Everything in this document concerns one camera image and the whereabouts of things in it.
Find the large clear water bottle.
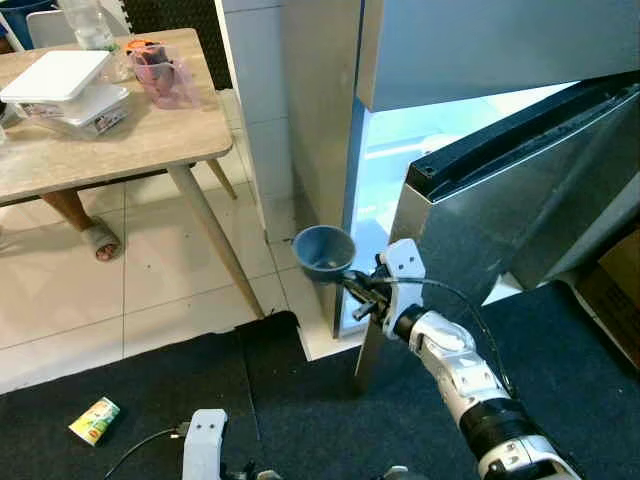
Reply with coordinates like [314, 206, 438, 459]
[58, 0, 123, 56]

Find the light wooden table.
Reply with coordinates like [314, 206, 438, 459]
[0, 28, 266, 321]

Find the yellow green paper cup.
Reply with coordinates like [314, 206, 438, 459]
[68, 397, 121, 446]

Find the black floor mat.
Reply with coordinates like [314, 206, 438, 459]
[0, 280, 640, 480]

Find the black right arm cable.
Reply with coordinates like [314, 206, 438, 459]
[375, 275, 516, 401]

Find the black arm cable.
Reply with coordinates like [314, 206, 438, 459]
[100, 425, 191, 480]
[375, 275, 516, 401]

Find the black foam puzzle mat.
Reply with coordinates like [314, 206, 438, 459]
[120, 0, 233, 91]

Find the grey freezer door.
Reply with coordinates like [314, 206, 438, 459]
[355, 0, 640, 113]

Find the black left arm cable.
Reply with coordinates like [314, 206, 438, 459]
[100, 425, 191, 480]

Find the grey fridge cabinet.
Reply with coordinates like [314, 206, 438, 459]
[283, 0, 576, 336]

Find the person in blue shirt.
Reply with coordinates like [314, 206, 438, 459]
[40, 188, 123, 263]

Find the dark blue cup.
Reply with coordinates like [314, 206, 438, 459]
[292, 225, 356, 283]

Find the clear labelled plastic container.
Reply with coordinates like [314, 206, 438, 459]
[28, 83, 133, 139]

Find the white lidded plastic container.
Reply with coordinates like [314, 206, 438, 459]
[0, 50, 113, 104]

